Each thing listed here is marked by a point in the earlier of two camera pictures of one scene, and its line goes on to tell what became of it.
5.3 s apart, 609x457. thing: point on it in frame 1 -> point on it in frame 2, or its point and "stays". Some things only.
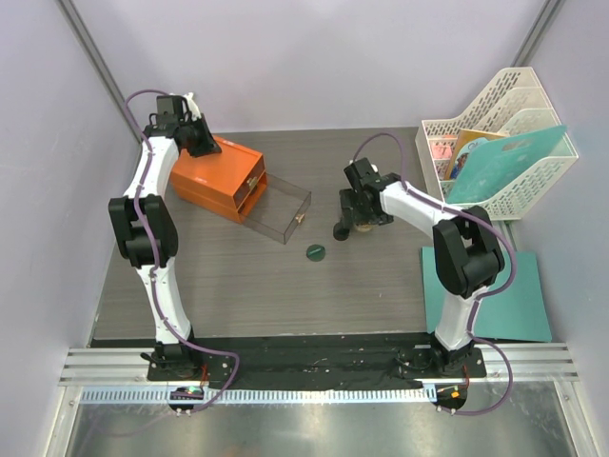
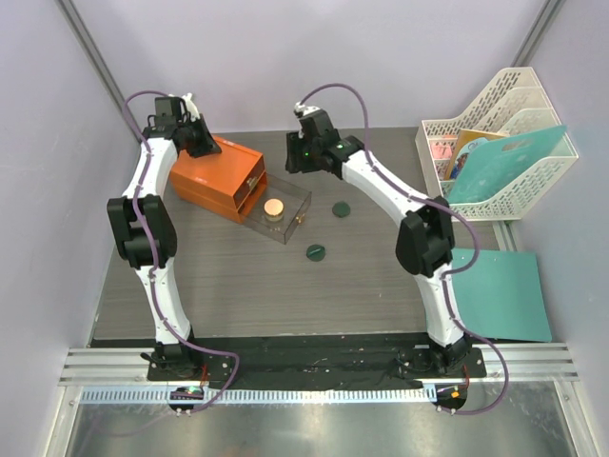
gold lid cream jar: (363, 227) -> (273, 209)
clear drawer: (278, 208) stays
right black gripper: (350, 198) -> (294, 165)
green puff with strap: (315, 252) stays
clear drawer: (248, 186) stays
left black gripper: (205, 143) stays
